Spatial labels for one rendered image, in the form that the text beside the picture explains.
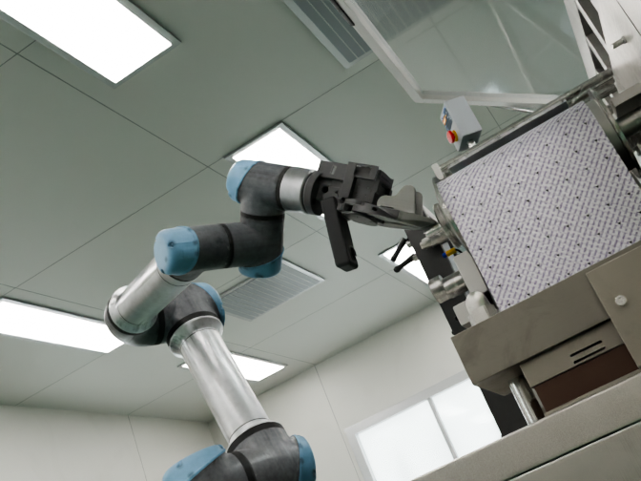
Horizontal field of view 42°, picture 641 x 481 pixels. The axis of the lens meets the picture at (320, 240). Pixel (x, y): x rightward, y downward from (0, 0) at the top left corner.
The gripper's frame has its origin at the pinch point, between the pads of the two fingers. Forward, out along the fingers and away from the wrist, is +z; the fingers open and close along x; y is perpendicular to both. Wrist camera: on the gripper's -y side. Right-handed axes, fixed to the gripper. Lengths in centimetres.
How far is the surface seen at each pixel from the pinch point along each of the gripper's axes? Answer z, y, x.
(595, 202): 24.1, 6.3, -4.3
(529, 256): 17.2, -2.5, -4.4
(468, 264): 6.9, -4.1, 2.9
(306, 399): -276, -62, 552
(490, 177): 9.2, 7.8, -4.3
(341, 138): -142, 81, 234
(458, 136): -19, 32, 55
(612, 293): 31.6, -8.7, -26.1
